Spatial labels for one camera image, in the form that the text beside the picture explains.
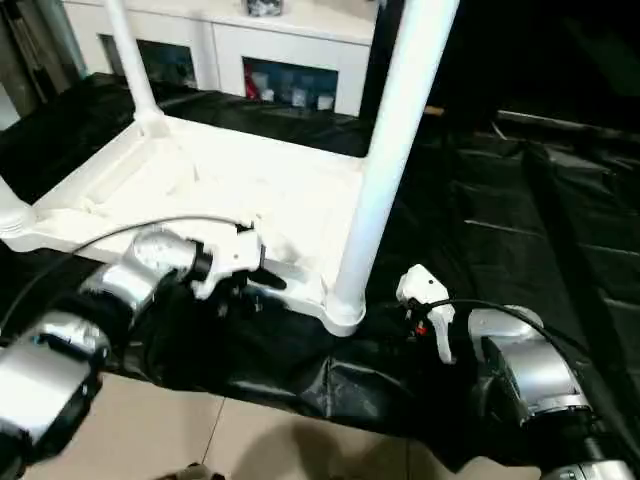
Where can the white plastic table top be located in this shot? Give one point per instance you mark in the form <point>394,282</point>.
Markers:
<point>225,190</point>

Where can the white plastic table leg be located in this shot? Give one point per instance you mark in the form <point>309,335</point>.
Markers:
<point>400,125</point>
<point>12,210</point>
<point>131,60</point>

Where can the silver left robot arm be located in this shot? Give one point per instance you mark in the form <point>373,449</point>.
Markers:
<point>125,280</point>

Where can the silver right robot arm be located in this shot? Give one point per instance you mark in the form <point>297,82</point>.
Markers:
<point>535,360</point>

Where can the black plastic mat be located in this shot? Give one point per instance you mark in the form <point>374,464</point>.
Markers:
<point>500,225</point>

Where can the grey rounded robot part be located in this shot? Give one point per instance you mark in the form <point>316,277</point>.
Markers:
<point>200,472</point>

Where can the white jar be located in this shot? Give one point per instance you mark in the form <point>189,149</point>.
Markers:
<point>324,103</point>
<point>298,97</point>
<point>267,94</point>

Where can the red container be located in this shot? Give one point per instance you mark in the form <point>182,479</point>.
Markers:
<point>250,85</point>

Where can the small yellow label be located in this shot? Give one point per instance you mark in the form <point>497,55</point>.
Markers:
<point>434,111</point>

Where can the white sideboard cabinet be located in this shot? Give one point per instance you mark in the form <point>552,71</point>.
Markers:
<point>275,40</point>

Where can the dark metal bar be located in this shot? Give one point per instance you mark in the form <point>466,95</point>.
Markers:
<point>575,124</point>

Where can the clear bag of dark parts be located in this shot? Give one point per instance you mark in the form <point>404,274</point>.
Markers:
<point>264,6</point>

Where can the black backdrop cloth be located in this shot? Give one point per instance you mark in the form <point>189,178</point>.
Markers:
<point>550,50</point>

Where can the grey tripod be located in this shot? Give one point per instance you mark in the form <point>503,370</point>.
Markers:
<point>30,50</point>

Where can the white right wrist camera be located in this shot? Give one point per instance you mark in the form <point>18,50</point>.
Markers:
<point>425,290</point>

